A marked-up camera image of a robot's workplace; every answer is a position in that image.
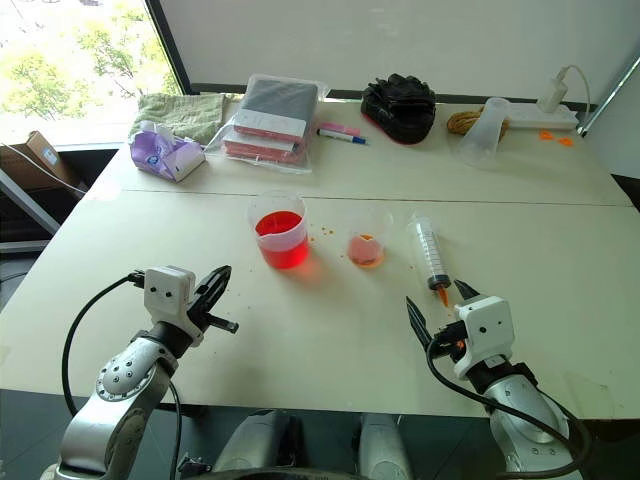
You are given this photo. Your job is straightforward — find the grey rounded robot body shape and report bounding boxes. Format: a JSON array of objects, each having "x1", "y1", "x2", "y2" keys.
[
  {"x1": 211, "y1": 408, "x2": 302, "y2": 480},
  {"x1": 356, "y1": 412, "x2": 414, "y2": 480}
]

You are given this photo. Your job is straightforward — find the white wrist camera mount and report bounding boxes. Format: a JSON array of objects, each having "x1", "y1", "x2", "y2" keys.
[
  {"x1": 143, "y1": 266, "x2": 207, "y2": 347},
  {"x1": 453, "y1": 295, "x2": 517, "y2": 377}
]

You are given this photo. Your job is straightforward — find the clear syringe with orange tip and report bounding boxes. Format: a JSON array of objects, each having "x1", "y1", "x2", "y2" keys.
[{"x1": 406, "y1": 213, "x2": 455, "y2": 308}]

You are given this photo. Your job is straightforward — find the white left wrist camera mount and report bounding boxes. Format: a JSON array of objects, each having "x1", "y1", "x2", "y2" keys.
[{"x1": 143, "y1": 266, "x2": 207, "y2": 347}]

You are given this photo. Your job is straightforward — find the white marker with blue cap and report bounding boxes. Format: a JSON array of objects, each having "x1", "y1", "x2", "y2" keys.
[{"x1": 315, "y1": 128, "x2": 371, "y2": 147}]

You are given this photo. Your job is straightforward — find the clear plastic bag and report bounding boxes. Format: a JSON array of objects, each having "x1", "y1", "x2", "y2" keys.
[{"x1": 204, "y1": 73, "x2": 330, "y2": 176}]

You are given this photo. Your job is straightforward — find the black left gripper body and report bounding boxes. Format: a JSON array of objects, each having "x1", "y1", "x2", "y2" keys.
[{"x1": 187, "y1": 293, "x2": 213, "y2": 342}]

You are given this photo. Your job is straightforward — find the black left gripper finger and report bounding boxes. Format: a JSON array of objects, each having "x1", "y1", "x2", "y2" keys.
[
  {"x1": 194, "y1": 264, "x2": 233, "y2": 307},
  {"x1": 206, "y1": 314, "x2": 240, "y2": 336}
]

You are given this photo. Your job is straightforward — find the dark window frame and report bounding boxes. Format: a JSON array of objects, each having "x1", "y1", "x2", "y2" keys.
[{"x1": 144, "y1": 0, "x2": 195, "y2": 97}]

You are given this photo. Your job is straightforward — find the green cloth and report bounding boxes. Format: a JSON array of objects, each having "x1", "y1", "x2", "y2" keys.
[{"x1": 130, "y1": 91, "x2": 230, "y2": 147}]

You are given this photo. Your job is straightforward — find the white charger plug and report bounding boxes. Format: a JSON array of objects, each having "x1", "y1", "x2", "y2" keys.
[{"x1": 536, "y1": 64, "x2": 572, "y2": 113}]

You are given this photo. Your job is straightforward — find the white charger cable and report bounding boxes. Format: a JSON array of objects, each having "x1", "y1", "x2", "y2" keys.
[{"x1": 563, "y1": 64, "x2": 593, "y2": 122}]

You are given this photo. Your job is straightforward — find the beaker with red liquid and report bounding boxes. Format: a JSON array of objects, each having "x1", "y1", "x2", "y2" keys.
[{"x1": 246, "y1": 189, "x2": 313, "y2": 272}]

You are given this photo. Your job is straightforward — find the grey metal frame bar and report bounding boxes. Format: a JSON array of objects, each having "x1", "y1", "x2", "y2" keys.
[{"x1": 0, "y1": 166, "x2": 62, "y2": 253}]

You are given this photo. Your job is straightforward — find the black gloves pile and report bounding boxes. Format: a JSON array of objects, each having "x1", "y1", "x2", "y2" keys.
[{"x1": 360, "y1": 72, "x2": 438, "y2": 147}]

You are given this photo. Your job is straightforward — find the brown rope coil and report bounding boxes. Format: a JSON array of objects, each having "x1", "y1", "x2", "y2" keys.
[{"x1": 445, "y1": 106, "x2": 512, "y2": 137}]

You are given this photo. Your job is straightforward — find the grey metal pole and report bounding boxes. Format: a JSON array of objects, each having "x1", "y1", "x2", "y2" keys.
[{"x1": 576, "y1": 63, "x2": 640, "y2": 138}]

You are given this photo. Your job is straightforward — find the grey and white box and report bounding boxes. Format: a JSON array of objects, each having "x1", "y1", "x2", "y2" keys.
[{"x1": 233, "y1": 79, "x2": 320, "y2": 144}]

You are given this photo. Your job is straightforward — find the clear plastic flask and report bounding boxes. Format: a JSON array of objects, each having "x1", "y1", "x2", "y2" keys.
[{"x1": 456, "y1": 96, "x2": 512, "y2": 169}]

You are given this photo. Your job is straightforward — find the small clear plastic cup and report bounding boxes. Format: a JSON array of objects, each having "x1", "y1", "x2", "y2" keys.
[{"x1": 346, "y1": 206, "x2": 396, "y2": 270}]

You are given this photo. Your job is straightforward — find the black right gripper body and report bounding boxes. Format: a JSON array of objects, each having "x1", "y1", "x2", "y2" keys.
[{"x1": 429, "y1": 320, "x2": 469, "y2": 359}]

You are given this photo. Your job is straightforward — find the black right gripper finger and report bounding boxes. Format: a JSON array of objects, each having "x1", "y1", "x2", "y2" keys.
[
  {"x1": 453, "y1": 279, "x2": 481, "y2": 302},
  {"x1": 405, "y1": 296, "x2": 433, "y2": 352}
]

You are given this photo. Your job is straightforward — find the white power strip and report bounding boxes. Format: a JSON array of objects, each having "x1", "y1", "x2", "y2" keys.
[{"x1": 481, "y1": 102, "x2": 579, "y2": 132}]

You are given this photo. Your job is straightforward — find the pink box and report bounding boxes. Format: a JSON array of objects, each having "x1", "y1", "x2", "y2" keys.
[{"x1": 221, "y1": 130, "x2": 302, "y2": 165}]

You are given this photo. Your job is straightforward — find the purple tissue pack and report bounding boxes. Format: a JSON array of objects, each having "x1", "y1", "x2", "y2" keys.
[{"x1": 129, "y1": 119, "x2": 208, "y2": 183}]

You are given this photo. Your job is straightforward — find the pink marker pen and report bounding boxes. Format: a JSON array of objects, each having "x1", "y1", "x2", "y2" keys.
[{"x1": 318, "y1": 121, "x2": 362, "y2": 138}]

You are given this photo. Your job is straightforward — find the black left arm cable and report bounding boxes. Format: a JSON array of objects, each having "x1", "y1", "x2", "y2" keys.
[{"x1": 61, "y1": 271, "x2": 147, "y2": 417}]

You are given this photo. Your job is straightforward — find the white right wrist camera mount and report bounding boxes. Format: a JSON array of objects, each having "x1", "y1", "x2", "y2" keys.
[{"x1": 453, "y1": 295, "x2": 517, "y2": 377}]

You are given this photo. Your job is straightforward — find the cardboard box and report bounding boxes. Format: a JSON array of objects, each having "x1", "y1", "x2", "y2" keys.
[{"x1": 0, "y1": 130, "x2": 89, "y2": 197}]

